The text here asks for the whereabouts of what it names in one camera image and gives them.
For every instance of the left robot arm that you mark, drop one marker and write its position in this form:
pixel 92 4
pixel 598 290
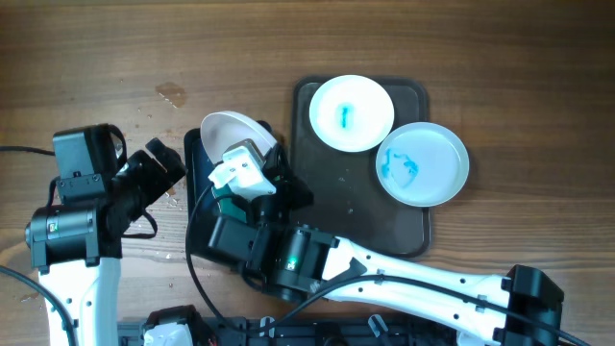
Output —
pixel 76 245

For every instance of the green yellow sponge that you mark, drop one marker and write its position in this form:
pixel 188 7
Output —
pixel 231 205

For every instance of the white plate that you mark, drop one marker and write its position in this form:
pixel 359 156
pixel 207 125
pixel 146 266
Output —
pixel 351 113
pixel 422 164
pixel 223 129

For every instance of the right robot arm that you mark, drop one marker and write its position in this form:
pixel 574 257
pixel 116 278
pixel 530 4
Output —
pixel 523 307

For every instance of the black water basin tray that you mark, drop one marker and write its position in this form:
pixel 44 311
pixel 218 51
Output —
pixel 199 192

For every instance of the brown plastic serving tray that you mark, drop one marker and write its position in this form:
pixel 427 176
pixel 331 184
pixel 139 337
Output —
pixel 349 200

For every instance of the white plate top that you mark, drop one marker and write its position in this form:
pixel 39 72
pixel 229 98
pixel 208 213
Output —
pixel 351 113

